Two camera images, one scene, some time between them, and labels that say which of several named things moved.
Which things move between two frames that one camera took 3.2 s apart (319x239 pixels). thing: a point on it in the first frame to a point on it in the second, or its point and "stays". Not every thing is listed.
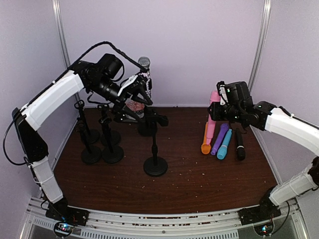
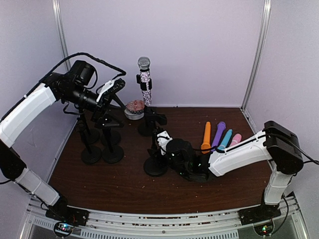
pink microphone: [215, 97] to [236, 139]
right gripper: [215, 114] to [155, 156]
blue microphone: [222, 152] stays
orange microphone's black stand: [110, 155] stays
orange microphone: [206, 149] stays
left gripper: [119, 110] to [98, 117]
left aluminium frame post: [59, 17] stays
